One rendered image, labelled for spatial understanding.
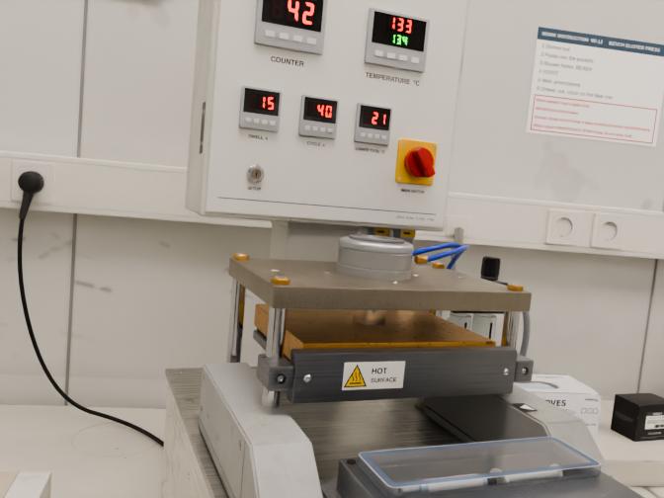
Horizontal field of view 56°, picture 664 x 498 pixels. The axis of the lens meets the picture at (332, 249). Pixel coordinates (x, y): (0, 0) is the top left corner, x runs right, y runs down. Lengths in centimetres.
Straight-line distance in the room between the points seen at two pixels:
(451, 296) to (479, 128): 74
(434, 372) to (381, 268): 11
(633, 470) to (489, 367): 60
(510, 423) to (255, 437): 27
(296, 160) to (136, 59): 55
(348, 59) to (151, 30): 54
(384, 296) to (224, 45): 35
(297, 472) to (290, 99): 44
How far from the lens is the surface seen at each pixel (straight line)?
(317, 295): 54
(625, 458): 119
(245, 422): 53
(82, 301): 125
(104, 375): 128
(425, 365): 59
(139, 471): 102
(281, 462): 49
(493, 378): 63
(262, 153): 74
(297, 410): 76
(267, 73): 75
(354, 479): 47
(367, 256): 62
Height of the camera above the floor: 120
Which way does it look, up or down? 6 degrees down
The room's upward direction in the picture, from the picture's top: 5 degrees clockwise
